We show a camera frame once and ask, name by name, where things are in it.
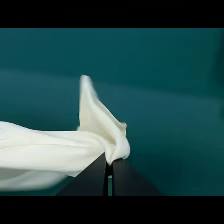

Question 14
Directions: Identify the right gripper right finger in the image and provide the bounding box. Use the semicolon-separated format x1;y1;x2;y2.
112;157;162;197

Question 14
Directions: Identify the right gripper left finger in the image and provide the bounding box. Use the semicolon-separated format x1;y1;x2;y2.
56;152;109;197

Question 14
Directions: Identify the cream T-shirt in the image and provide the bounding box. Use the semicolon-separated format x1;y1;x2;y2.
0;74;131;192

